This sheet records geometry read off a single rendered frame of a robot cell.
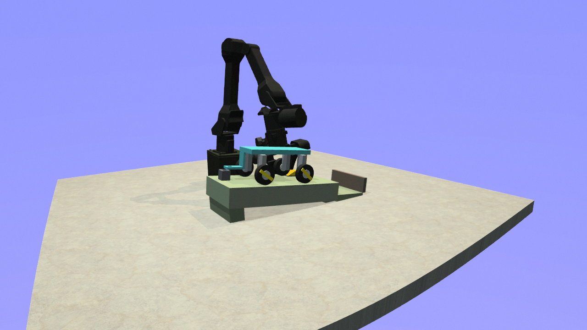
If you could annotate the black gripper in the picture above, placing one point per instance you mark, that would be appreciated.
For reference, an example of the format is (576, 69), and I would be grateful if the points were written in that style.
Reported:
(277, 138)

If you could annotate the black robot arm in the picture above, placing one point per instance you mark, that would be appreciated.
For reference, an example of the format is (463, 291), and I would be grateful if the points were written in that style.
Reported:
(270, 94)

